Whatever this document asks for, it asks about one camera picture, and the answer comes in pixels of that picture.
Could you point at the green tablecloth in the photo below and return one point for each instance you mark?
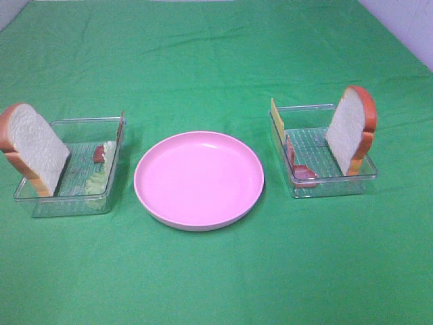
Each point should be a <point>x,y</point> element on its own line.
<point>175,67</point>

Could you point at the pink round plate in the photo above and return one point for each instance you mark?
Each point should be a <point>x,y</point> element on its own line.
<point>199,180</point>

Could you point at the toy lettuce leaf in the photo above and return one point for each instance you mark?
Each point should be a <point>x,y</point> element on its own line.
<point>96,184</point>

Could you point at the clear right plastic tray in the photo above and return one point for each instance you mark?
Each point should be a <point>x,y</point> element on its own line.
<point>307,126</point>

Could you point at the clear plastic tray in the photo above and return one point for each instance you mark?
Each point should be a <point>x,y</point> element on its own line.
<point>307,126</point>
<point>81,136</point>

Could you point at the toy bread slice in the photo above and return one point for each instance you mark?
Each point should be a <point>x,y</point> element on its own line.
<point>32,147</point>
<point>351,132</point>

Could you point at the yellow toy cheese slice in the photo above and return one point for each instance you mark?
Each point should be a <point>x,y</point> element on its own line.
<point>279,124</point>

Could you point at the clear left plastic tray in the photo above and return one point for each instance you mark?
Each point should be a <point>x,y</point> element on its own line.
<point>81,136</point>

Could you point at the toy bacon strip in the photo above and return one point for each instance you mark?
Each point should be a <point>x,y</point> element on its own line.
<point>302,174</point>
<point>99,155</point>

